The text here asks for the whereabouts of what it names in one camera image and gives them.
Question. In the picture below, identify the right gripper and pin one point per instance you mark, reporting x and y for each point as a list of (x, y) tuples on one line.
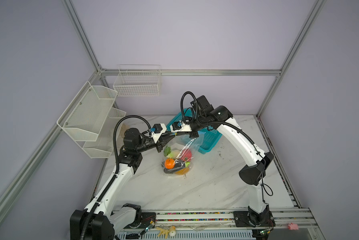
[(192, 134)]

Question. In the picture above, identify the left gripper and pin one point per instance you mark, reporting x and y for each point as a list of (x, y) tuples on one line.
[(162, 142)]

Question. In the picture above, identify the clear zip top bag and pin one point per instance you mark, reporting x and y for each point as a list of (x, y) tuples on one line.
[(183, 143)]

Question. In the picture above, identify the orange toy fruit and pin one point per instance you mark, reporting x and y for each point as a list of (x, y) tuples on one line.
[(169, 164)]

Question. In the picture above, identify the yellow toy mango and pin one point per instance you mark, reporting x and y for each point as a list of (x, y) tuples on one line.
[(183, 171)]

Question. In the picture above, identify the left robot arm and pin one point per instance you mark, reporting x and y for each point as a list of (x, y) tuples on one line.
[(98, 220)]

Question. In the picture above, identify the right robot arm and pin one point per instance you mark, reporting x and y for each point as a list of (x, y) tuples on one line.
[(198, 114)]

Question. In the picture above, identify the white mesh lower shelf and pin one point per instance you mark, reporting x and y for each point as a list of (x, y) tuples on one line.
[(103, 146)]

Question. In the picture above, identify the white mesh shelf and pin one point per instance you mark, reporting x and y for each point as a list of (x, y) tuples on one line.
[(84, 118), (103, 146)]

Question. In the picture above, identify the white mesh upper shelf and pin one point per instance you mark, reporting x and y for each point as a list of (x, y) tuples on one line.
[(84, 118)]

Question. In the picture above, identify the wooden toy figure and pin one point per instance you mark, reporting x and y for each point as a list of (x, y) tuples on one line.
[(170, 232)]

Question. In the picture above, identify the pink toy pig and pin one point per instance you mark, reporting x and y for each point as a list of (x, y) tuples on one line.
[(293, 226)]

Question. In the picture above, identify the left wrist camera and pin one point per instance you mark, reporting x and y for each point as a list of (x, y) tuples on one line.
[(156, 131)]

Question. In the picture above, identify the white wire basket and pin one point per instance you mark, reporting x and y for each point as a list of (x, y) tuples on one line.
[(138, 81)]

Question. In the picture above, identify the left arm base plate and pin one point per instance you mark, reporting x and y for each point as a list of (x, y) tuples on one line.
[(131, 216)]

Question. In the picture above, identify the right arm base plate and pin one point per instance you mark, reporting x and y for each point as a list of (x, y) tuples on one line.
[(253, 219)]

